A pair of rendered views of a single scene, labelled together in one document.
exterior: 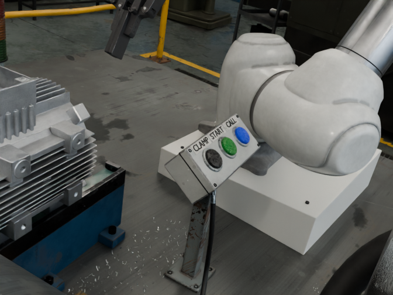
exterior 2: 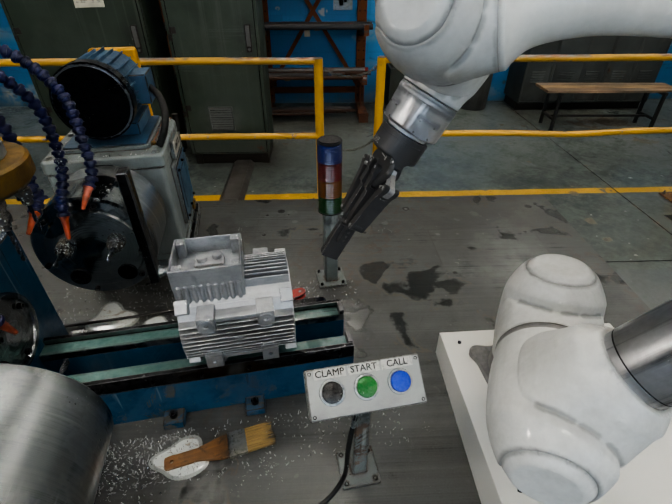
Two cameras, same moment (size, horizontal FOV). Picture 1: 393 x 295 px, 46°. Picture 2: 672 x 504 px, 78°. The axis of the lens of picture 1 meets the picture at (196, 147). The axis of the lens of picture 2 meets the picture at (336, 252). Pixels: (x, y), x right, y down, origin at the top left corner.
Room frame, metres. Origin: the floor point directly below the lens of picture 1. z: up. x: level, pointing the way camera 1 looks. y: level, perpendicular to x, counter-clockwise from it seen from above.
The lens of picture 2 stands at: (0.36, -0.32, 1.57)
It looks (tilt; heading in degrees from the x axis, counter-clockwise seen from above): 36 degrees down; 55
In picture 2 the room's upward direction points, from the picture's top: straight up
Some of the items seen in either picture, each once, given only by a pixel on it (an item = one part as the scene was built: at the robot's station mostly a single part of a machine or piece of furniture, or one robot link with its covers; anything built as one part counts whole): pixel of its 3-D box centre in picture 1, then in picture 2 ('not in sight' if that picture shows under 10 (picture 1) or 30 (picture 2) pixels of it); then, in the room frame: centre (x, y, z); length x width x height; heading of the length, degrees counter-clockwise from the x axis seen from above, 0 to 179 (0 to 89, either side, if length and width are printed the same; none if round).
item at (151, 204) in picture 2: not in sight; (109, 220); (0.41, 0.70, 1.04); 0.41 x 0.25 x 0.25; 66
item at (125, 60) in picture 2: not in sight; (134, 130); (0.57, 0.97, 1.16); 0.33 x 0.26 x 0.42; 66
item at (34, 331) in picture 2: not in sight; (14, 332); (0.19, 0.44, 1.02); 0.15 x 0.02 x 0.15; 66
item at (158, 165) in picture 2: not in sight; (135, 191); (0.52, 0.94, 0.99); 0.35 x 0.31 x 0.37; 66
